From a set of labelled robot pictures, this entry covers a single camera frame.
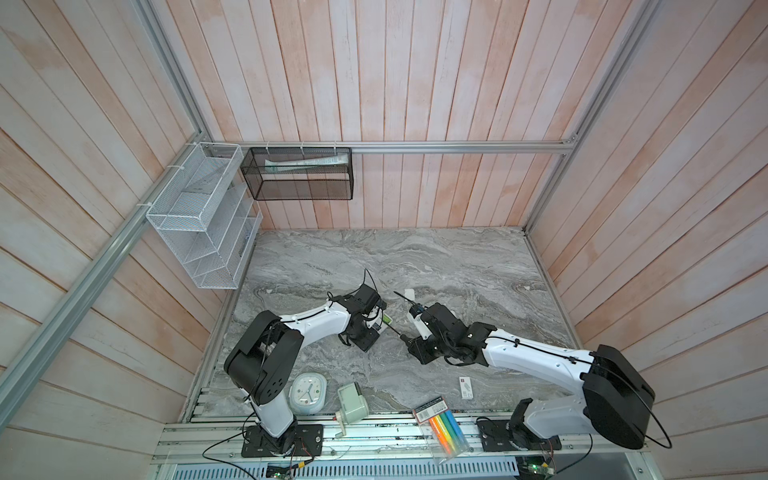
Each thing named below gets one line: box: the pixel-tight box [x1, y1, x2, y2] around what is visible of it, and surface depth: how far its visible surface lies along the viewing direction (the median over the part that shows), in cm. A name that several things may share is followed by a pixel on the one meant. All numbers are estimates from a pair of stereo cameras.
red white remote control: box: [366, 309, 388, 334], surface depth 93 cm
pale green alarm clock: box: [289, 372, 328, 415], surface depth 80 cm
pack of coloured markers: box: [412, 396, 471, 465], surface depth 76 cm
